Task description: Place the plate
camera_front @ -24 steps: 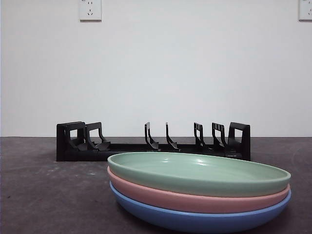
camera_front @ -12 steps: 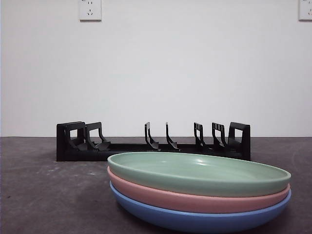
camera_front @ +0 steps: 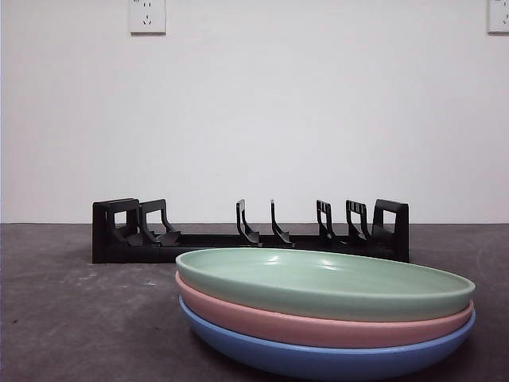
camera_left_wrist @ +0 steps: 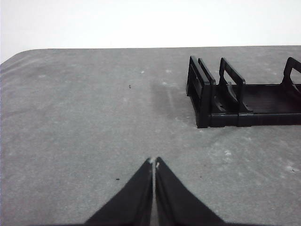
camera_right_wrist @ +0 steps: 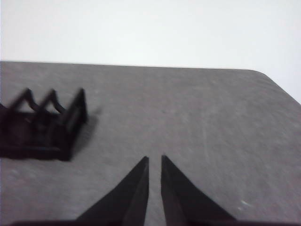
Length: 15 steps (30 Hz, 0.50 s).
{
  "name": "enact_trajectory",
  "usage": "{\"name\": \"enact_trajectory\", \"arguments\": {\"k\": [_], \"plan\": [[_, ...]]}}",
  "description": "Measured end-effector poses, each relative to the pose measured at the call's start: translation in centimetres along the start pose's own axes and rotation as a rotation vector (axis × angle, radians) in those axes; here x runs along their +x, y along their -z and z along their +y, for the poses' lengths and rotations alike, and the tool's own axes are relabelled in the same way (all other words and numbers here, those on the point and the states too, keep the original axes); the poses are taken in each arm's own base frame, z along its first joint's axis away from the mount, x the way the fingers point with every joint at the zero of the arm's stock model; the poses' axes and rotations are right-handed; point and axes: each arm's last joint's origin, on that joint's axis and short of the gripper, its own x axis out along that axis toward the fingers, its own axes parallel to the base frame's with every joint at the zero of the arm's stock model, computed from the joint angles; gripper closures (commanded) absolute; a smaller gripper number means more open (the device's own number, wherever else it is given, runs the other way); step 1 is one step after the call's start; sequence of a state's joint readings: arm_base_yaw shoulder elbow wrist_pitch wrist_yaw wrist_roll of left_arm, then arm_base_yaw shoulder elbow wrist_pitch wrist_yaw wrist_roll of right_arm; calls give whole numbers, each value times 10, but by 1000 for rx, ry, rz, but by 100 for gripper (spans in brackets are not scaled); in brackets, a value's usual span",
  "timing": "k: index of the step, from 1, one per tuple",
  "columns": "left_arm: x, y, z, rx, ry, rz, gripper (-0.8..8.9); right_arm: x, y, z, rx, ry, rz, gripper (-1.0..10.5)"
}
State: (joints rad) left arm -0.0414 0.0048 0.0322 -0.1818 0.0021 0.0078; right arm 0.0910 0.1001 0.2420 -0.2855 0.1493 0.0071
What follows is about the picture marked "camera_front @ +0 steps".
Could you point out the white wall socket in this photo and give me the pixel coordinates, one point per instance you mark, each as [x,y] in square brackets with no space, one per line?
[499,18]
[147,18]

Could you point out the black plate rack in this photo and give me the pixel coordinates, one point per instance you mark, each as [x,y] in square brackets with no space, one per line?
[119,254]

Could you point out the pale green plate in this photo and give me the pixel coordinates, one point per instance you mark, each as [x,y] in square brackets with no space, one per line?
[318,278]

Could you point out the pink plate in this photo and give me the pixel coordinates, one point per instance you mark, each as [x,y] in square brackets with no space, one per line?
[278,326]

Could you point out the blue plate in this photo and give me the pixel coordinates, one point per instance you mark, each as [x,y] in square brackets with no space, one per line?
[318,362]

